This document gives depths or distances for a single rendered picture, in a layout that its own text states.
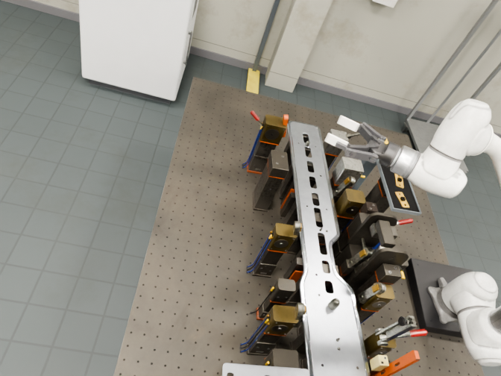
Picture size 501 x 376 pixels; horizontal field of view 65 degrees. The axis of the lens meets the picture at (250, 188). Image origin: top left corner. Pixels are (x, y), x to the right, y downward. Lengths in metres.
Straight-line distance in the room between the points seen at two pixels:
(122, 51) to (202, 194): 1.68
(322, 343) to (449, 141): 0.78
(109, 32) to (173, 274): 2.10
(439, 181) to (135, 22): 2.52
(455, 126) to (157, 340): 1.27
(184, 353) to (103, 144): 1.95
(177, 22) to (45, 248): 1.78
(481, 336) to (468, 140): 0.95
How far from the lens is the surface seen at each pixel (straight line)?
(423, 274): 2.25
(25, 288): 2.56
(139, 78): 3.49
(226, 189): 2.11
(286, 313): 1.43
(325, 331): 1.52
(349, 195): 1.82
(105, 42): 3.41
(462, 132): 1.25
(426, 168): 1.28
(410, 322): 1.45
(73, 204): 2.84
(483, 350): 1.97
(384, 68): 4.49
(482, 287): 2.03
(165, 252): 1.83
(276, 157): 1.88
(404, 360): 1.46
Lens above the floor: 2.27
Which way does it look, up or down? 47 degrees down
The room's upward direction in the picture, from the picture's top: 24 degrees clockwise
